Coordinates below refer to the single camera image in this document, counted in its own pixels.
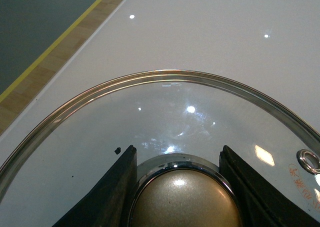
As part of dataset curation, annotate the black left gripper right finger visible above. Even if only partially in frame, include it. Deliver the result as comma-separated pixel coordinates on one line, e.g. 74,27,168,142
219,145,320,227

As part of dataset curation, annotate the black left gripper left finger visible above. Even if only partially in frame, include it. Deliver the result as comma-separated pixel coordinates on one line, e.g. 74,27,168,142
54,145,137,227

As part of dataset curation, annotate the glass pot lid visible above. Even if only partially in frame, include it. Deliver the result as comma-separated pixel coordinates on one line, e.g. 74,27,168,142
0,70,320,227

